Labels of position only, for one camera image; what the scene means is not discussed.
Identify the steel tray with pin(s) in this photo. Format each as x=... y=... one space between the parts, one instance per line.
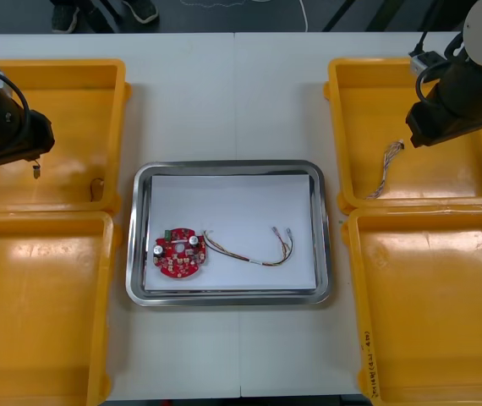
x=137 y=237

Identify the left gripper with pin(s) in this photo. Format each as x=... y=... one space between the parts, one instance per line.
x=38 y=135

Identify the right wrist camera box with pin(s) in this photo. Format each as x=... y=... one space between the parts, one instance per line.
x=419 y=63

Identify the round red circuit board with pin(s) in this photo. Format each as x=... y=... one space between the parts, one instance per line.
x=179 y=270

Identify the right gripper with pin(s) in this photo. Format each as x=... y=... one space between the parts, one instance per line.
x=431 y=122

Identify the white sheet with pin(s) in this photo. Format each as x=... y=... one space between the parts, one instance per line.
x=245 y=203

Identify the person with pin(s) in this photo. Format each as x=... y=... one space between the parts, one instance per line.
x=65 y=17

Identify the yellow-orange plastic bin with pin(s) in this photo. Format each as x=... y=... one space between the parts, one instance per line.
x=76 y=105
x=372 y=105
x=427 y=338
x=46 y=338

